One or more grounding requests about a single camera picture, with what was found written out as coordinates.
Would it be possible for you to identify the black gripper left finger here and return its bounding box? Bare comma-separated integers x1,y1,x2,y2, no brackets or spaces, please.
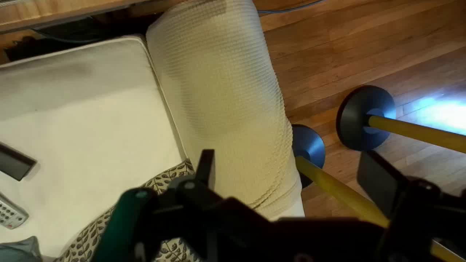
195,149,214,185

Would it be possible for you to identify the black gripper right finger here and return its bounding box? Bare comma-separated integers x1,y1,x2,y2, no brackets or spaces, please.
356,152,409,217

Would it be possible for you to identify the black remote control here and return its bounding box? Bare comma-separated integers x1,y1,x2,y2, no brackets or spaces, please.
0,145,36,181

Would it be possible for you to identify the white sofa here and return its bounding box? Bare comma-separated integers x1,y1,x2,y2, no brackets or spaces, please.
0,0,304,261

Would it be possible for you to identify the teal cushion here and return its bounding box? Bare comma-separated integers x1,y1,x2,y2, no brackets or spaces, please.
0,236,42,262

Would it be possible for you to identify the yellow post black base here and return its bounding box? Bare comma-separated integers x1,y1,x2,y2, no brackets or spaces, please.
336,86,466,153
292,126,466,262

